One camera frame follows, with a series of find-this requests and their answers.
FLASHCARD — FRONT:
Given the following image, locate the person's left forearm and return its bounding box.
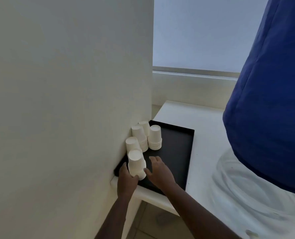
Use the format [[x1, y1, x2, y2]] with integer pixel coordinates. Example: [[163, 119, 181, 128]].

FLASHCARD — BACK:
[[94, 193, 134, 239]]

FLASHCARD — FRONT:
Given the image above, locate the black rectangular tray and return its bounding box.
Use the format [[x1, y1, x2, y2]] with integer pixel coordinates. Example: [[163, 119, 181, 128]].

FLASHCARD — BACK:
[[113, 120, 195, 196]]

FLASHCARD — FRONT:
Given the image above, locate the person's right forearm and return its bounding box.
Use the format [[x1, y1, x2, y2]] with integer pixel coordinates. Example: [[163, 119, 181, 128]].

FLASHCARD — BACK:
[[164, 183, 242, 239]]

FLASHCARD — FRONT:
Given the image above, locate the white window roller blind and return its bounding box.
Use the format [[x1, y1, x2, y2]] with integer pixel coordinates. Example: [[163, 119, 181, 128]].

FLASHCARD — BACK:
[[152, 0, 271, 72]]

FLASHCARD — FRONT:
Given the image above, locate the person's left hand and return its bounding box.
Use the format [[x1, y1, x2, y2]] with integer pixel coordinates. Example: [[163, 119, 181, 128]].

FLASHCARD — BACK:
[[117, 161, 140, 198]]

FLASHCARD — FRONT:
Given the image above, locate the person's right hand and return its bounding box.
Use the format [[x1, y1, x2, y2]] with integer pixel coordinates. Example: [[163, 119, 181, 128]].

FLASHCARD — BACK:
[[144, 155, 177, 191]]

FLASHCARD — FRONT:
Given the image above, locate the white table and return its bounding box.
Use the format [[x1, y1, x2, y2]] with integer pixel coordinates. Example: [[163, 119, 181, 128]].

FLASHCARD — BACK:
[[110, 101, 295, 239]]

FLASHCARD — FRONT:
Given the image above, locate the grey blind bottom rail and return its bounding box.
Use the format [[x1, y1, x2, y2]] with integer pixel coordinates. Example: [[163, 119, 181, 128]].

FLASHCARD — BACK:
[[152, 66, 240, 79]]

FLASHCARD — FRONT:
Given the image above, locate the stack of white paper cups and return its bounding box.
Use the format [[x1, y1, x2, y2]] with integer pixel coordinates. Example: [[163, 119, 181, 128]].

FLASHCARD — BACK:
[[147, 125, 162, 150], [138, 120, 151, 138], [131, 125, 149, 153], [127, 149, 147, 180], [125, 136, 143, 155]]

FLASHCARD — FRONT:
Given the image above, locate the clear water dispenser jug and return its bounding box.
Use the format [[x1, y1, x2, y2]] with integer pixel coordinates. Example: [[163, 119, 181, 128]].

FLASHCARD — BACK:
[[210, 146, 295, 239]]

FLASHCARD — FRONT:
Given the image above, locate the blue fabric dispenser cover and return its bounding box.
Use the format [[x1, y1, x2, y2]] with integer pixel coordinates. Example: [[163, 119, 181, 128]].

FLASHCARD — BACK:
[[223, 0, 295, 198]]

